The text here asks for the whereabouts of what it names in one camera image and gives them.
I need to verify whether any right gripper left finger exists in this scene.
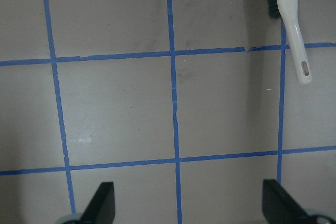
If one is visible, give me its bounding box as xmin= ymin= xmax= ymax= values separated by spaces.
xmin=79 ymin=182 xmax=116 ymax=224

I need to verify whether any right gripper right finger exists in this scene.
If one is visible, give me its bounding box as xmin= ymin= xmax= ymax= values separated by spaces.
xmin=262 ymin=179 xmax=318 ymax=224

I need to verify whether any beige hand brush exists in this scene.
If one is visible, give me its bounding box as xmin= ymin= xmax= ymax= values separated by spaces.
xmin=267 ymin=0 xmax=312 ymax=84

